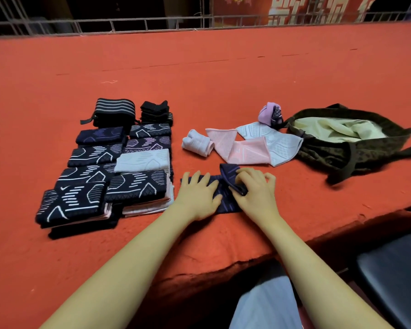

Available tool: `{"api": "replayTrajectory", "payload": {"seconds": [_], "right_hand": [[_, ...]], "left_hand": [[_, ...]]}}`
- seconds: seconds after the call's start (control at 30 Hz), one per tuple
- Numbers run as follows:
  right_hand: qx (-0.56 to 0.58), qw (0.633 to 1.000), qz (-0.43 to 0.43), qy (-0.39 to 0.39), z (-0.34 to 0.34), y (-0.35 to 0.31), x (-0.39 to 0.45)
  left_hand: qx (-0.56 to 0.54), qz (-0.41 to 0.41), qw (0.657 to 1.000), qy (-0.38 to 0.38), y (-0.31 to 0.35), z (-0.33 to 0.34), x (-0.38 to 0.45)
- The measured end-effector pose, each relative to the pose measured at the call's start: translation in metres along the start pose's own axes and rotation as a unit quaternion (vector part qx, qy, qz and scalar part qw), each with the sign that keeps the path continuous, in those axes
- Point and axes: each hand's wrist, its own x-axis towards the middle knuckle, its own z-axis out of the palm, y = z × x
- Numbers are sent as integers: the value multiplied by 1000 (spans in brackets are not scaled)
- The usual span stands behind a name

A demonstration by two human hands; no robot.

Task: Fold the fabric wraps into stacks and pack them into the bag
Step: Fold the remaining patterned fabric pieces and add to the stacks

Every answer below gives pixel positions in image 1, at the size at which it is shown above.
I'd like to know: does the person's right hand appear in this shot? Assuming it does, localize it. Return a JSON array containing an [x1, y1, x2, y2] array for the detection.
[[229, 168, 280, 227]]

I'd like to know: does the person's left hand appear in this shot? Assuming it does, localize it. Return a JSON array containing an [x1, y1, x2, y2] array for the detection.
[[173, 171, 223, 222]]

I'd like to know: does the single pale pink sock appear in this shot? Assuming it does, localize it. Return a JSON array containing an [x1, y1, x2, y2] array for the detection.
[[182, 129, 215, 158], [122, 176, 174, 211], [55, 202, 114, 228], [205, 128, 271, 166]]

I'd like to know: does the single navy striped sock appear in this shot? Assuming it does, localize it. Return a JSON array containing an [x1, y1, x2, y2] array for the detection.
[[180, 163, 249, 214]]

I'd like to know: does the single black white-patterned sock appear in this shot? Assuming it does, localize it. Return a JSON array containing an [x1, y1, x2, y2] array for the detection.
[[68, 143, 124, 168], [104, 169, 168, 205], [55, 164, 114, 192]]

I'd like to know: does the single black purple-lined sock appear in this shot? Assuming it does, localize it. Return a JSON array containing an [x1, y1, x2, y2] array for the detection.
[[123, 136, 172, 154]]

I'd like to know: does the single black grey-striped sock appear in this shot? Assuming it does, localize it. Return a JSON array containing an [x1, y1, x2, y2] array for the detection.
[[129, 123, 172, 139]]

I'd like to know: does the single navy blue-lined sock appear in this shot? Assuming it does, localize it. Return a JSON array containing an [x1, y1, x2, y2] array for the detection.
[[75, 127, 126, 146]]

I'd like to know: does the single navy purple-cuffed sock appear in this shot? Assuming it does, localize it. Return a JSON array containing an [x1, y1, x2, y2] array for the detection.
[[48, 210, 122, 240]]

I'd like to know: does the single black white-lined sock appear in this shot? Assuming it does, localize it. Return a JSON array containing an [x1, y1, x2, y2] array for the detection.
[[36, 183, 108, 226]]

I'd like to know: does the person's right forearm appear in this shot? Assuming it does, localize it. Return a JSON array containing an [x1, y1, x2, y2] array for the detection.
[[260, 216, 393, 329]]

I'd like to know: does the person's left forearm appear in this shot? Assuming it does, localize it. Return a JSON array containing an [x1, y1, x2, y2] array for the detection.
[[41, 209, 196, 329]]

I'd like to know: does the person's pale blue clothing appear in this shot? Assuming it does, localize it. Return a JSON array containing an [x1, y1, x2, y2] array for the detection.
[[229, 276, 304, 329]]

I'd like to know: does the single purple black sock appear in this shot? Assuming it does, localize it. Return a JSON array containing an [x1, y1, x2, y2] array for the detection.
[[258, 102, 285, 129]]

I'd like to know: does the dark grey seat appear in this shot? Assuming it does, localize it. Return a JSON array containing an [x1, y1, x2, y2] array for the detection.
[[356, 229, 411, 329]]

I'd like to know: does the red banner with white print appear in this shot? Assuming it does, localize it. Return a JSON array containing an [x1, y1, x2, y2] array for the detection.
[[212, 0, 378, 25]]

